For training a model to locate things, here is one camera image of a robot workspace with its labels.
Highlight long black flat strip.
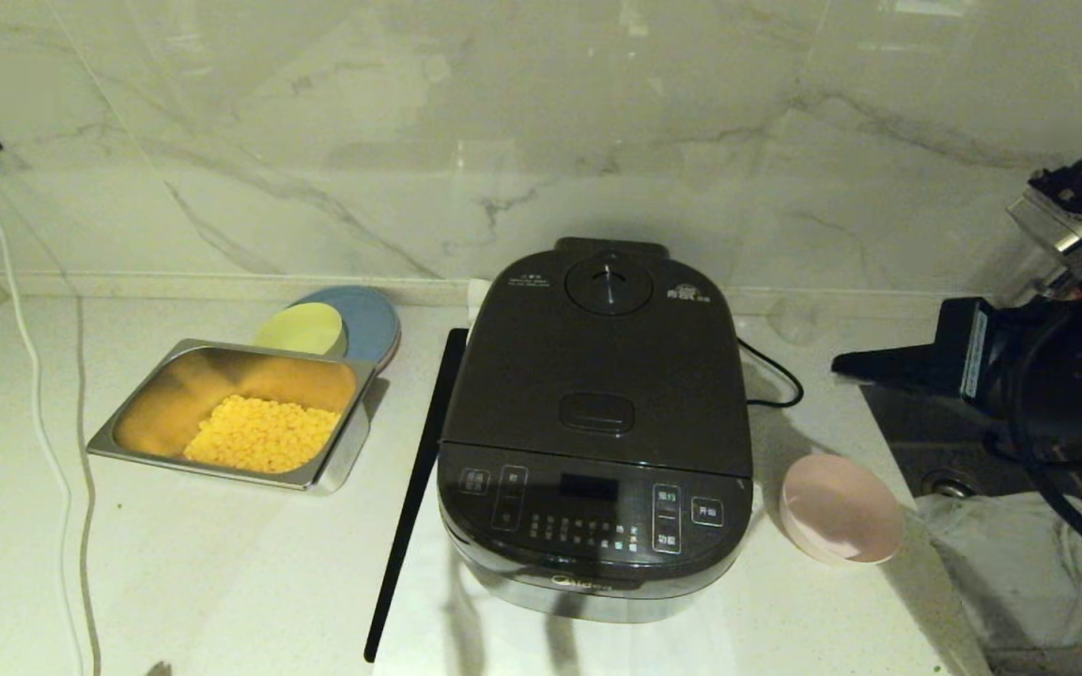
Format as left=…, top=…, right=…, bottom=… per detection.
left=364, top=327, right=469, bottom=663

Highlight black power cable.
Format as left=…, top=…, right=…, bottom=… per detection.
left=736, top=338, right=805, bottom=409

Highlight white power cable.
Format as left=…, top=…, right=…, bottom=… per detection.
left=0, top=125, right=96, bottom=676

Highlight yellow corn kernels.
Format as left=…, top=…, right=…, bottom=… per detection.
left=184, top=394, right=343, bottom=473

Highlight blue plate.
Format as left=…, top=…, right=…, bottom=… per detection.
left=292, top=285, right=402, bottom=372

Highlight black rice cooker lid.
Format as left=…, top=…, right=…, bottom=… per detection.
left=442, top=237, right=754, bottom=475

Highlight pink bowl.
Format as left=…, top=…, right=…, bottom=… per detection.
left=781, top=453, right=904, bottom=565

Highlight stainless steel tray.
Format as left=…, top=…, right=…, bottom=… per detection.
left=87, top=338, right=390, bottom=495

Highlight yellow-green small dish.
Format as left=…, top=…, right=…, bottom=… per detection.
left=255, top=301, right=347, bottom=358

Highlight black rice cooker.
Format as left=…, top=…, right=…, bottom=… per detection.
left=374, top=280, right=767, bottom=676

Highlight white cloth with green specks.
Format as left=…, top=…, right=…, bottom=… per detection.
left=917, top=493, right=1082, bottom=658

